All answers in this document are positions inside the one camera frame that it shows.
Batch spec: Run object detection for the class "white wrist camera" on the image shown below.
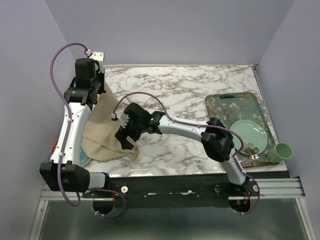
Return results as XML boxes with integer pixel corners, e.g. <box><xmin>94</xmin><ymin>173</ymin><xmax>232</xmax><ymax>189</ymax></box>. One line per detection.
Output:
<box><xmin>111</xmin><ymin>109</ymin><xmax>130</xmax><ymax>128</ymax></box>
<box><xmin>87</xmin><ymin>51</ymin><xmax>105</xmax><ymax>73</ymax></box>

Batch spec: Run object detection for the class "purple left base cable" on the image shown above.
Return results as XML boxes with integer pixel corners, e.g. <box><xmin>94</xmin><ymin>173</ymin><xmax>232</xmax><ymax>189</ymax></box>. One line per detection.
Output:
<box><xmin>89</xmin><ymin>188</ymin><xmax>127</xmax><ymax>218</ymax></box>

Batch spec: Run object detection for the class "beige linen napkin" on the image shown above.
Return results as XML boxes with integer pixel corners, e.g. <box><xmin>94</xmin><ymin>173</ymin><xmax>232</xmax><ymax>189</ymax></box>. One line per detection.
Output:
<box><xmin>81</xmin><ymin>83</ymin><xmax>139</xmax><ymax>162</ymax></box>

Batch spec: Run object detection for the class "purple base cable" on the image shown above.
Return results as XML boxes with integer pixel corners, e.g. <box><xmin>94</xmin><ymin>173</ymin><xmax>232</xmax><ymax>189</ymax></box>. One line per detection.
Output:
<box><xmin>233</xmin><ymin>174</ymin><xmax>261</xmax><ymax>216</ymax></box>
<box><xmin>89</xmin><ymin>188</ymin><xmax>127</xmax><ymax>218</ymax></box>

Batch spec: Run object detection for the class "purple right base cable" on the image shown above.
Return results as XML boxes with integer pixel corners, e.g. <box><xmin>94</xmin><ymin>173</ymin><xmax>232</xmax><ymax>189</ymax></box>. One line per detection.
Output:
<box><xmin>233</xmin><ymin>174</ymin><xmax>261</xmax><ymax>216</ymax></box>

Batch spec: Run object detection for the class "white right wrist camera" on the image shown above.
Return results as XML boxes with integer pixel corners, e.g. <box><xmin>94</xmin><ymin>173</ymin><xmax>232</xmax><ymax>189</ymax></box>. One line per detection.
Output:
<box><xmin>111</xmin><ymin>109</ymin><xmax>130</xmax><ymax>128</ymax></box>

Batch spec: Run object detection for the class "mint green plate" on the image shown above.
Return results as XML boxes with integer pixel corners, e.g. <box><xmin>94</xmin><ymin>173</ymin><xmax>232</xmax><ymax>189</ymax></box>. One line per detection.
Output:
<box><xmin>230</xmin><ymin>120</ymin><xmax>268</xmax><ymax>156</ymax></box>

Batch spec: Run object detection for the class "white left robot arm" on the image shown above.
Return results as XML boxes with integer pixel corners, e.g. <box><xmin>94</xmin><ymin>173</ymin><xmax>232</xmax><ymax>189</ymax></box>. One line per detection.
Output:
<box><xmin>39</xmin><ymin>51</ymin><xmax>111</xmax><ymax>198</ymax></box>

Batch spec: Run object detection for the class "floral teal serving tray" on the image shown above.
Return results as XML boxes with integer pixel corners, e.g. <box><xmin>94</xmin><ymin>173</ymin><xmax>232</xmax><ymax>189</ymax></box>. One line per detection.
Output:
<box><xmin>205</xmin><ymin>92</ymin><xmax>276</xmax><ymax>168</ymax></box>

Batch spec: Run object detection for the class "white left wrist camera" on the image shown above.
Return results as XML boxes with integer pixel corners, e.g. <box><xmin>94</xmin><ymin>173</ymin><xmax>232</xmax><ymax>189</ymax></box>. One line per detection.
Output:
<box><xmin>87</xmin><ymin>51</ymin><xmax>105</xmax><ymax>73</ymax></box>

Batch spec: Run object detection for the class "black mounting base plate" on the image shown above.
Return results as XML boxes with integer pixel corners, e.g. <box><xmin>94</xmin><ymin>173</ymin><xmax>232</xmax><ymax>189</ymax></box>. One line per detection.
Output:
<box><xmin>82</xmin><ymin>173</ymin><xmax>260</xmax><ymax>214</ymax></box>

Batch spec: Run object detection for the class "mint green cup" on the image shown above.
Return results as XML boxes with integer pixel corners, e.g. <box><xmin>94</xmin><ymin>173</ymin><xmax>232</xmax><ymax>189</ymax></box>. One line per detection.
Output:
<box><xmin>266</xmin><ymin>142</ymin><xmax>293</xmax><ymax>163</ymax></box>

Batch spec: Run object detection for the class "silver spoon on tray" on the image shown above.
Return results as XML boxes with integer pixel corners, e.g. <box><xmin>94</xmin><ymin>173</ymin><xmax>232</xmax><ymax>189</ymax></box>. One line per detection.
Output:
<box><xmin>239</xmin><ymin>154</ymin><xmax>260</xmax><ymax>164</ymax></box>

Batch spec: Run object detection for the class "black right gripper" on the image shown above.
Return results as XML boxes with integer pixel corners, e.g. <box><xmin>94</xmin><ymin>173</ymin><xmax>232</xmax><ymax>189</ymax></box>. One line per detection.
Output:
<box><xmin>114</xmin><ymin>116</ymin><xmax>144</xmax><ymax>151</ymax></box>

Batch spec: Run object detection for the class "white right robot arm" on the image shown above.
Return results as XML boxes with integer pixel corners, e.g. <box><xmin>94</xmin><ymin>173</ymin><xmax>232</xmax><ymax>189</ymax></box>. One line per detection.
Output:
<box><xmin>111</xmin><ymin>103</ymin><xmax>249</xmax><ymax>196</ymax></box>

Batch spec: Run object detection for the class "red and blue round plate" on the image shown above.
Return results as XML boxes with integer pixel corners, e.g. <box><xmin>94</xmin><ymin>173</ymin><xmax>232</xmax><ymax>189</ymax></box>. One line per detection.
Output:
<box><xmin>50</xmin><ymin>138</ymin><xmax>91</xmax><ymax>167</ymax></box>

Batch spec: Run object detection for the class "aluminium frame rail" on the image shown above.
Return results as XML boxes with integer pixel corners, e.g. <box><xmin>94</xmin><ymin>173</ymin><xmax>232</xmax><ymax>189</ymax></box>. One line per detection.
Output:
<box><xmin>39</xmin><ymin>177</ymin><xmax>306</xmax><ymax>201</ymax></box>

